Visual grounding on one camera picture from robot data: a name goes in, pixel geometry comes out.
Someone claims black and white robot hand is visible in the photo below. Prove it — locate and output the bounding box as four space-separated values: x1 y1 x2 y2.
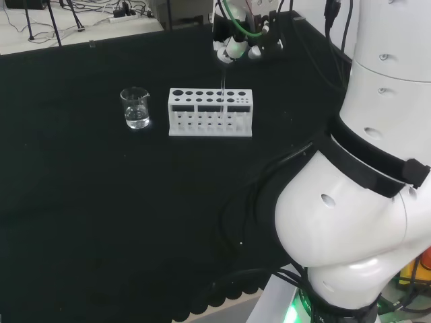
211 0 286 65

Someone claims clear glass rod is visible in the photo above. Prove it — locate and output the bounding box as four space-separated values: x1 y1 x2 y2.
218 63 228 117

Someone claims white test tube rack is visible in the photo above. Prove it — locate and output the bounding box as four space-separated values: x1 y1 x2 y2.
167 87 253 138

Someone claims white power strip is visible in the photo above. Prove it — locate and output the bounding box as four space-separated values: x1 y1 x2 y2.
109 13 139 24

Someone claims clear glass beaker with water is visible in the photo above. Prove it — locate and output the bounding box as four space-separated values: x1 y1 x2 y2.
119 86 151 131

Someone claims black tripod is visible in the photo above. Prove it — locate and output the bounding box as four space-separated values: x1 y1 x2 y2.
22 0 85 47

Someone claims black bench cloth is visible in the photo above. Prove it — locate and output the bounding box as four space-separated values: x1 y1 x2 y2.
0 9 354 323

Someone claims black box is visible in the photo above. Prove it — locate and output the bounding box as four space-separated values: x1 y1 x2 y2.
5 0 48 10

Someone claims yellow stop button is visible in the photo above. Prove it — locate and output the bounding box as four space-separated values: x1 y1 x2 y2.
399 247 431 287

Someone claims green cable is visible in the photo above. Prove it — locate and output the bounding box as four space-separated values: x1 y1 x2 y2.
220 0 272 38

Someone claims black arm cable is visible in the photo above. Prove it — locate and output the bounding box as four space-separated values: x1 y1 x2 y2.
323 0 354 90

